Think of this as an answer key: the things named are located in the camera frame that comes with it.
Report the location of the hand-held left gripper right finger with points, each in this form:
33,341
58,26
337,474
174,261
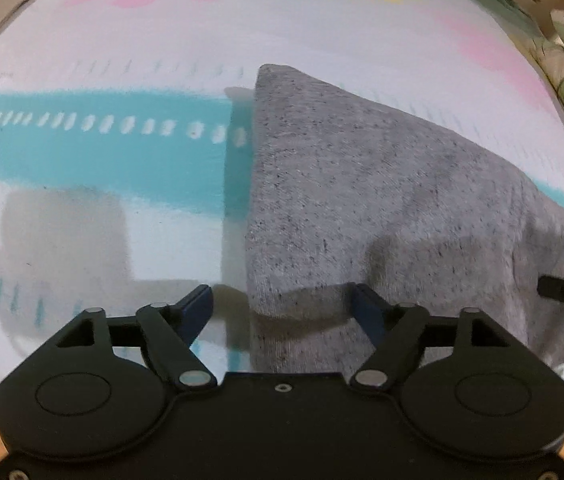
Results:
368,306

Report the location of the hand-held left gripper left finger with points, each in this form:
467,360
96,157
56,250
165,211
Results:
196,310

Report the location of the grey pants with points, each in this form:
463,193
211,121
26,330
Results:
362,185

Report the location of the pastel printed blanket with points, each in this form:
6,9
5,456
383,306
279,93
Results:
111,35

